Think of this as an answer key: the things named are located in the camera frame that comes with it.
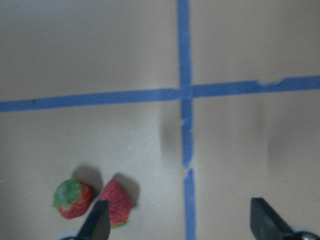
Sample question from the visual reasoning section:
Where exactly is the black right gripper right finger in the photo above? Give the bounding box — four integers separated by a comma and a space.
250, 197, 300, 240

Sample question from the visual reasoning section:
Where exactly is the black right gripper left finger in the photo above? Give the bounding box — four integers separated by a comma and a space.
76, 200, 111, 240

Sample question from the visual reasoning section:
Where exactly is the red strawberry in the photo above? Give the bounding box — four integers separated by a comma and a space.
99, 179, 132, 228
52, 178, 94, 220

